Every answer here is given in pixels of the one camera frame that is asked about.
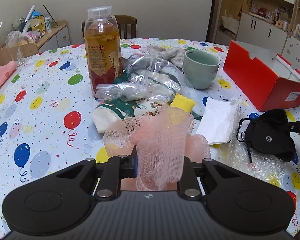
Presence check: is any pink mesh bath sponge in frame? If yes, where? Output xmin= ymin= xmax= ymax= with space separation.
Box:
xmin=103 ymin=106 xmax=211 ymax=191

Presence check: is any christmas pattern sock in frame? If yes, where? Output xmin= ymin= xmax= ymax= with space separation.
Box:
xmin=92 ymin=99 xmax=161 ymax=134

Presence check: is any white tissue pack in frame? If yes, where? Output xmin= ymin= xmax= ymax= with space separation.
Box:
xmin=196 ymin=98 xmax=241 ymax=145

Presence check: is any yellow small sponge cloth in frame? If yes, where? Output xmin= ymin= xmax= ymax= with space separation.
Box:
xmin=170 ymin=94 xmax=196 ymax=113

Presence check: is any clear bubble wrap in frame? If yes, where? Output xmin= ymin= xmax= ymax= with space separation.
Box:
xmin=218 ymin=140 xmax=286 ymax=187

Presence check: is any red cardboard box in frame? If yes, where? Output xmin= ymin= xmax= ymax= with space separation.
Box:
xmin=223 ymin=41 xmax=300 ymax=112

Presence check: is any balloon pattern tablecloth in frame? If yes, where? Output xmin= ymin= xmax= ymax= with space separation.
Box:
xmin=0 ymin=38 xmax=300 ymax=239

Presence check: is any clear plastic bag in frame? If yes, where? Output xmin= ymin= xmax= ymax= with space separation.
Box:
xmin=96 ymin=55 xmax=193 ymax=103

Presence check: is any amber tea plastic bottle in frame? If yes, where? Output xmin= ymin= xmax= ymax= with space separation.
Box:
xmin=83 ymin=6 xmax=123 ymax=98

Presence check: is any pale green ceramic mug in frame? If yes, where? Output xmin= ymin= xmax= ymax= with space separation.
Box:
xmin=183 ymin=49 xmax=220 ymax=90

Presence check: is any grey knitted cloth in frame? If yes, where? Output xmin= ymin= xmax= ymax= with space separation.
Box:
xmin=147 ymin=45 xmax=185 ymax=68

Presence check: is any white wooden side cabinet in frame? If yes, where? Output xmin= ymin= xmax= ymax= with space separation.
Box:
xmin=37 ymin=20 xmax=71 ymax=53

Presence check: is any brown wooden chair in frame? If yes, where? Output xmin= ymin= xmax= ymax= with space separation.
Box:
xmin=82 ymin=14 xmax=137 ymax=42

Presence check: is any white wall cabinet unit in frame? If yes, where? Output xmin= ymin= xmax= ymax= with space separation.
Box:
xmin=210 ymin=0 xmax=300 ymax=70

